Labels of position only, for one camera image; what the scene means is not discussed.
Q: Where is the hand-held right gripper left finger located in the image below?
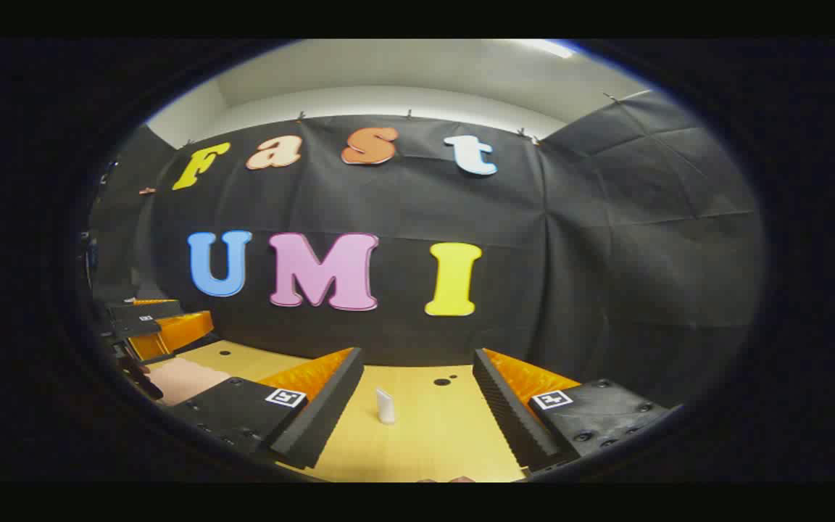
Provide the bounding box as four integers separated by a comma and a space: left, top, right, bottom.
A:
166, 347, 365, 471

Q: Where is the black backdrop cloth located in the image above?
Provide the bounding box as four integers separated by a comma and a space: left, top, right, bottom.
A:
88, 91, 766, 410

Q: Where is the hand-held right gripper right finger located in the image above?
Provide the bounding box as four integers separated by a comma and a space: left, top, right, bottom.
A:
471, 347, 682, 478

